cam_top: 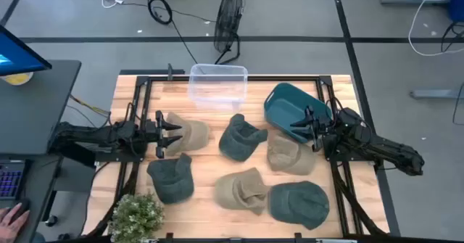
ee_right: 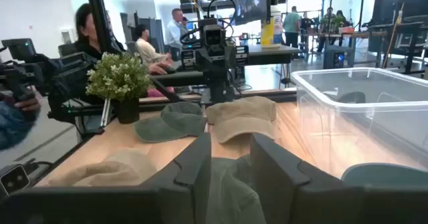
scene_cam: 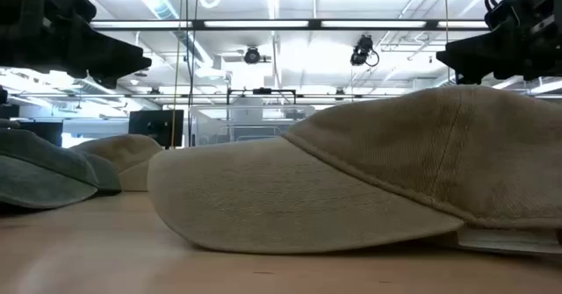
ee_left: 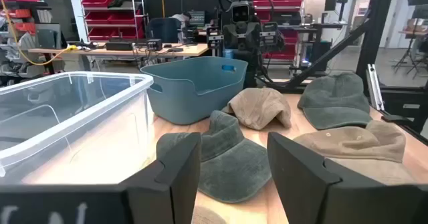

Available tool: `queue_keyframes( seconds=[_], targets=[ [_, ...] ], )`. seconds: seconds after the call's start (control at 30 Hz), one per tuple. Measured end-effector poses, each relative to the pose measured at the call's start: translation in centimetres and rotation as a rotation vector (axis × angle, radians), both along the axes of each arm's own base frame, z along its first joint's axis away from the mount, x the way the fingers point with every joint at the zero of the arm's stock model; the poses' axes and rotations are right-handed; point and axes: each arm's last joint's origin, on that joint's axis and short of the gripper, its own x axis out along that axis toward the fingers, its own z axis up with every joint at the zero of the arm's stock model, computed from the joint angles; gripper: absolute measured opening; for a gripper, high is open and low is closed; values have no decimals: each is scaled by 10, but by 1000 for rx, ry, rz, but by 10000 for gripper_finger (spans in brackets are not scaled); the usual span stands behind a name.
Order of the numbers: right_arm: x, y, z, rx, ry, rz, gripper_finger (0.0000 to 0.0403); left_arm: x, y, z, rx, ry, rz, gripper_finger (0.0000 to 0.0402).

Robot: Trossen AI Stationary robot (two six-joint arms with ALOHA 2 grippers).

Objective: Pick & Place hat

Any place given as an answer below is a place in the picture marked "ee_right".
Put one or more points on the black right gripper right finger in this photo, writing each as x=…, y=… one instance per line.
x=277, y=184

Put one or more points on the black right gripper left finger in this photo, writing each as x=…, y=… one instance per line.
x=187, y=177

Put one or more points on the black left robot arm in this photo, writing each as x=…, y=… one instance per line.
x=220, y=92

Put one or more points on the green cotton baseball cap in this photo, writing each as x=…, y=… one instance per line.
x=230, y=197
x=174, y=123
x=384, y=175

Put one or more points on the person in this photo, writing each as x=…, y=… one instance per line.
x=87, y=33
x=13, y=127
x=327, y=23
x=291, y=25
x=147, y=51
x=174, y=31

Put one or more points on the dark background table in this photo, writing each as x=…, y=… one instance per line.
x=271, y=55

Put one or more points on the yellow plastic bottle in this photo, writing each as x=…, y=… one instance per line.
x=267, y=33

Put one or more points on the beige cotton baseball cap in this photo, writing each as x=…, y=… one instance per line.
x=240, y=120
x=110, y=172

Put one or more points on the white plastic container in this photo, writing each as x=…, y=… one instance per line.
x=278, y=26

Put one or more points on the potted plant with white flowers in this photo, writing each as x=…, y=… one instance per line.
x=118, y=77

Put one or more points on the clear plastic storage bin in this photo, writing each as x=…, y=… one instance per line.
x=361, y=130

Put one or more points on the black computer case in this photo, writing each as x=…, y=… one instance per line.
x=337, y=57

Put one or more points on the black workbench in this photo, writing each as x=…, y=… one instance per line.
x=401, y=33

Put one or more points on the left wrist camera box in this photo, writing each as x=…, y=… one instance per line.
x=214, y=36

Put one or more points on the large wall display screen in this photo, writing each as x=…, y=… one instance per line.
x=249, y=1

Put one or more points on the black frame post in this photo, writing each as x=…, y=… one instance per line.
x=100, y=20

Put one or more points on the black video camera rig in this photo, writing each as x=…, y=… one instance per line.
x=63, y=73

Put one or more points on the small table-level camera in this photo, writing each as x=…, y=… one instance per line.
x=13, y=180

